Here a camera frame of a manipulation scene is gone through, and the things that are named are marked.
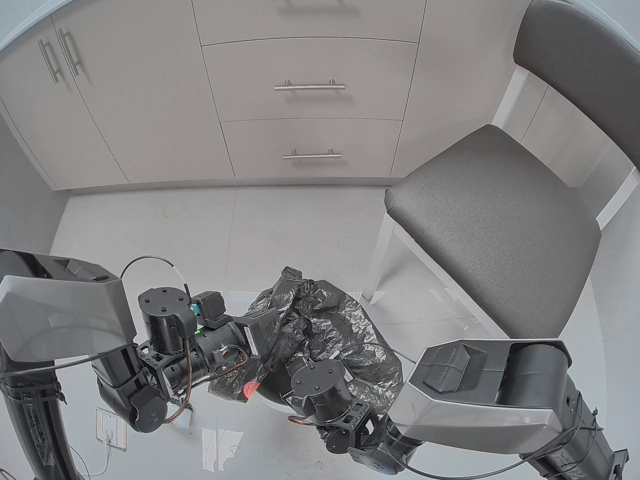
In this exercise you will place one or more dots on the white trash bin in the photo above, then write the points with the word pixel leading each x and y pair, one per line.
pixel 277 404

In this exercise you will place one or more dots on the beige cabinet with drawers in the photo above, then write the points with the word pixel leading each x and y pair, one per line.
pixel 310 43

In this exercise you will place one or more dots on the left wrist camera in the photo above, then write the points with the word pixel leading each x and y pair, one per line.
pixel 210 308

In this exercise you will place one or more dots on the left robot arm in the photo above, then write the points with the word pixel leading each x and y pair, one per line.
pixel 65 313

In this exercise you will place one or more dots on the black plastic bag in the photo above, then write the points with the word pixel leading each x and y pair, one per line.
pixel 340 328

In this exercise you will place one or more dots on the crumpled white paper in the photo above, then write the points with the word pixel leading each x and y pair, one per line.
pixel 184 420

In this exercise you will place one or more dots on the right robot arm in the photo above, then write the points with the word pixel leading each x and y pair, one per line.
pixel 475 398

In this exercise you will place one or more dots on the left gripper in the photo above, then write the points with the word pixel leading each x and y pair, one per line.
pixel 225 343

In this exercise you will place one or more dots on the grey chair white frame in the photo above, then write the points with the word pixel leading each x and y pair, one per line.
pixel 490 208

